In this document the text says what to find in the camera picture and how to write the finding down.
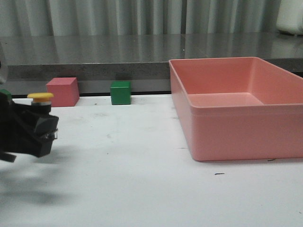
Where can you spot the grey curtain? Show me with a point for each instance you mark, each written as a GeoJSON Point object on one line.
{"type": "Point", "coordinates": [135, 17]}

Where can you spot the pink cube by counter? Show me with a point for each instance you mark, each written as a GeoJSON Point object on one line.
{"type": "Point", "coordinates": [65, 91]}

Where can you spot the yellow push button switch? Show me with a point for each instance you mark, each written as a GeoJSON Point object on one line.
{"type": "Point", "coordinates": [46, 124]}

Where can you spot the grey stone counter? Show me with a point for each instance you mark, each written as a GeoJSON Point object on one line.
{"type": "Point", "coordinates": [97, 60]}

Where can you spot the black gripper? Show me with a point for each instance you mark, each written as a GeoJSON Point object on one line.
{"type": "Point", "coordinates": [17, 135]}

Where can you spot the green cube centre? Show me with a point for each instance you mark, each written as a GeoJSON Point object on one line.
{"type": "Point", "coordinates": [120, 92]}

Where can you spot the green cube far left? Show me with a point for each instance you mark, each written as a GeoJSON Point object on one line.
{"type": "Point", "coordinates": [6, 95]}

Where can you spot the white rice cooker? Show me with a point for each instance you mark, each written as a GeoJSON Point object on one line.
{"type": "Point", "coordinates": [290, 17]}

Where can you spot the green cube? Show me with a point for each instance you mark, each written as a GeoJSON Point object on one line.
{"type": "Point", "coordinates": [6, 95]}
{"type": "Point", "coordinates": [120, 92]}

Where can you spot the pink plastic bin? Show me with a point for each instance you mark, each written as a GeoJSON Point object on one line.
{"type": "Point", "coordinates": [238, 108]}

